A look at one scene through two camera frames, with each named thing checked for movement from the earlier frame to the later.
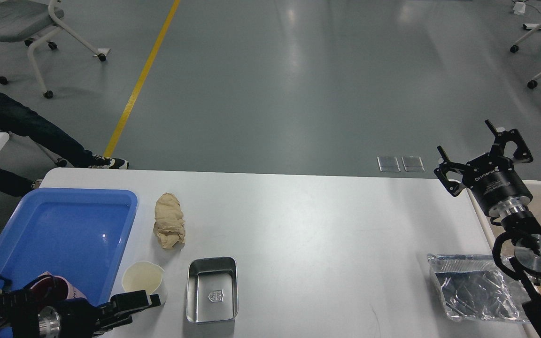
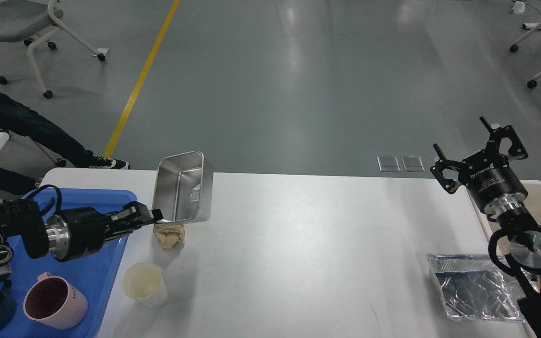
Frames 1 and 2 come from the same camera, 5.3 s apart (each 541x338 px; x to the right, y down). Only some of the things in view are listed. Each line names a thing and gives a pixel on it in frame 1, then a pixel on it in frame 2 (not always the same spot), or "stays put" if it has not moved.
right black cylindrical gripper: [494, 179] stays put
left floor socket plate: [388, 164] stays put
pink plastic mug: [54, 290] stays put
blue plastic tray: [82, 234] stays put
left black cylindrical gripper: [77, 318] to [77, 234]
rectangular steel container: [212, 289] to [183, 188]
